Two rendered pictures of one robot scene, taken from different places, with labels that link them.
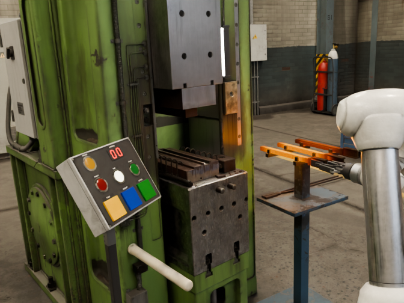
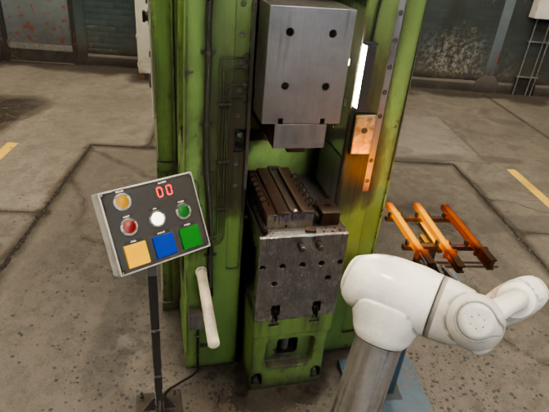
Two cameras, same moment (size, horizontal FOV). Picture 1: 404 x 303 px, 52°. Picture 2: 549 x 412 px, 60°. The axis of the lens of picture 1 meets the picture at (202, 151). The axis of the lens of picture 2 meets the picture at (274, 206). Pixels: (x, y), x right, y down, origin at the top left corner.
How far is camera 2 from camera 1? 79 cm
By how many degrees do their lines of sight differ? 26
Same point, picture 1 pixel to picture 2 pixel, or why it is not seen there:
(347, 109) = (346, 275)
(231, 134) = (355, 177)
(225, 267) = (297, 323)
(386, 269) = not seen: outside the picture
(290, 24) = not seen: outside the picture
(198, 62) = (305, 95)
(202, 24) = (319, 47)
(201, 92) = (304, 131)
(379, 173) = (355, 370)
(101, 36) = (188, 45)
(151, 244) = (225, 272)
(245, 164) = (369, 213)
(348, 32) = not seen: outside the picture
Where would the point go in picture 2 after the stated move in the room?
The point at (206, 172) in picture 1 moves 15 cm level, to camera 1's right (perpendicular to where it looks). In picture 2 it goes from (294, 221) to (328, 232)
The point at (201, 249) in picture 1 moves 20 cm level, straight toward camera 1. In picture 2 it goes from (267, 299) to (246, 328)
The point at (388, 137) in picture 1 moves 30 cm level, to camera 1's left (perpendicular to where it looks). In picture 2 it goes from (378, 337) to (246, 288)
